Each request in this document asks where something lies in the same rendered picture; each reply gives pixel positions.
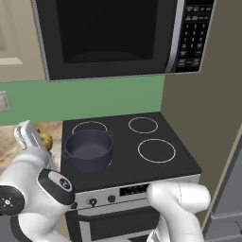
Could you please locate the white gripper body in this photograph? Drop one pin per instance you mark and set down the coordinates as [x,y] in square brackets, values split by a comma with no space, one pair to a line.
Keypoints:
[27,135]

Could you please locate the black oven door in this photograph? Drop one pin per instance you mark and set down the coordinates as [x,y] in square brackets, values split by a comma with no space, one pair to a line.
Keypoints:
[119,223]

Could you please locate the black stove hob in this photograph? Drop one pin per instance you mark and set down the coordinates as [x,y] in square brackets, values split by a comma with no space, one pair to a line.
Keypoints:
[132,148]

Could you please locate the black stove knob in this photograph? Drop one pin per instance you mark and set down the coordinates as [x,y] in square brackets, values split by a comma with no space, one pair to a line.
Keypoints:
[92,202]
[111,198]
[74,205]

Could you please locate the grey wall socket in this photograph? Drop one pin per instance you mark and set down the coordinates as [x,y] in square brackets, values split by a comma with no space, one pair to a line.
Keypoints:
[4,101]

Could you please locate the beige wall cupboard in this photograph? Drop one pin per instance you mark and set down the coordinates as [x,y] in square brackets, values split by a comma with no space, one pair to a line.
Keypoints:
[15,41]

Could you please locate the dark blue pot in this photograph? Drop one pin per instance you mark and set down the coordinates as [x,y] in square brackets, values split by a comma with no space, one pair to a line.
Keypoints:
[89,150]

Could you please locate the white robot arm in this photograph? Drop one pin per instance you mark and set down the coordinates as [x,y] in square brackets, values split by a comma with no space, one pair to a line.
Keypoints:
[28,186]

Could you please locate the grey tall cabinet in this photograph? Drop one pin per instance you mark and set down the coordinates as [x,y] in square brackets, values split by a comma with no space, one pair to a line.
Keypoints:
[225,195]

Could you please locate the yellow squash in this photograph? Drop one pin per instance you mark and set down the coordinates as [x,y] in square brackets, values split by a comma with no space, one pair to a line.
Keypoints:
[46,141]

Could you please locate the black microwave oven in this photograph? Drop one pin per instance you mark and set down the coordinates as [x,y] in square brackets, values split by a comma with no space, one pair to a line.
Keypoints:
[119,34]

